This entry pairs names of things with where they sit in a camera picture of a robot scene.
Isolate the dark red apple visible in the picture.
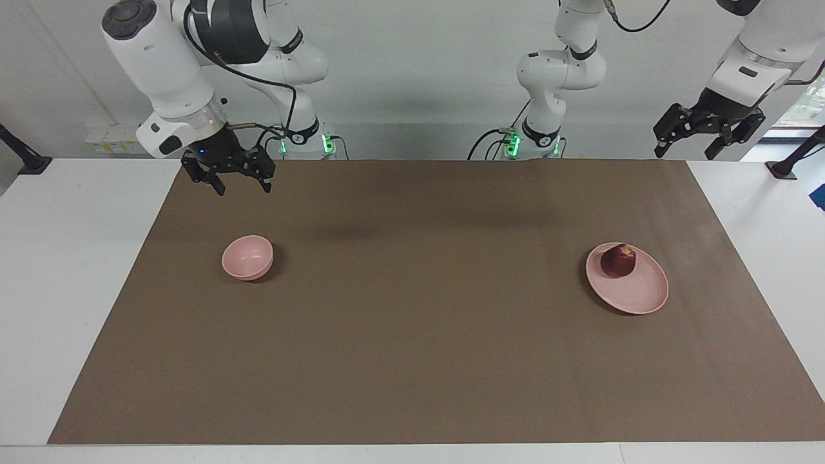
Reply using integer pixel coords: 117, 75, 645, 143
601, 243, 637, 279

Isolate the pink bowl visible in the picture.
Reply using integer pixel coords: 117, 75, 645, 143
222, 235, 274, 281

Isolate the pink plate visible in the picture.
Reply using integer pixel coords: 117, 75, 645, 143
585, 242, 669, 315

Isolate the black clamp stand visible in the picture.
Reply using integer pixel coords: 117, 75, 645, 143
766, 126, 825, 180
0, 124, 52, 175

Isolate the window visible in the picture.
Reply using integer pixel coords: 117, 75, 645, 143
770, 61, 825, 130

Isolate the brown table mat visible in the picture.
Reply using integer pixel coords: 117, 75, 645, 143
48, 160, 825, 445

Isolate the white wall socket box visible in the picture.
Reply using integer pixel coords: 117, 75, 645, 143
86, 124, 155, 155

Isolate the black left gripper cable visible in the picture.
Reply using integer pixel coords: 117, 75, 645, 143
606, 0, 671, 34

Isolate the black left base cable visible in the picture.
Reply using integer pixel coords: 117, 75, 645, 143
467, 100, 530, 160

